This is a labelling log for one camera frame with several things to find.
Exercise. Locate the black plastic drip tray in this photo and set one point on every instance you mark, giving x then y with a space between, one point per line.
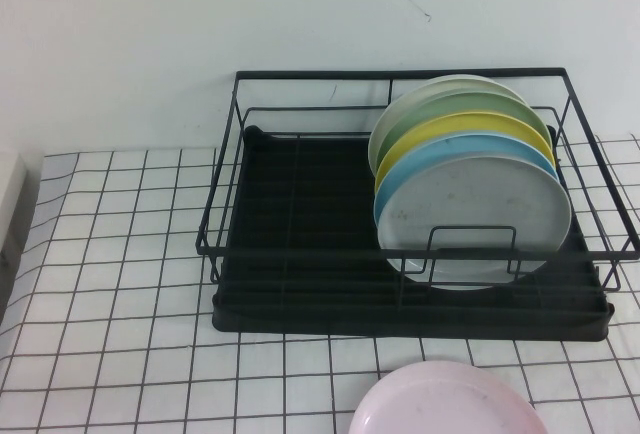
300 316

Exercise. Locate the pink plate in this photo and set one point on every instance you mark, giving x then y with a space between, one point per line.
440 399

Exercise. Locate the pale mint plate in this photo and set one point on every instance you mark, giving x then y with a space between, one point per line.
400 104

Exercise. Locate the grey plate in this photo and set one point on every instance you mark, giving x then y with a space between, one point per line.
475 199

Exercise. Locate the white black-grid tablecloth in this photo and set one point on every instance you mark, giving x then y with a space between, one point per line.
125 304

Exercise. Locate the blue plate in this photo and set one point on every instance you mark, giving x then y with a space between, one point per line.
425 154

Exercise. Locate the green plate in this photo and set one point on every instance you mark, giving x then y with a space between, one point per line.
450 106

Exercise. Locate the yellow plate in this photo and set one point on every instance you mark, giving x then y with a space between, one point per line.
450 126

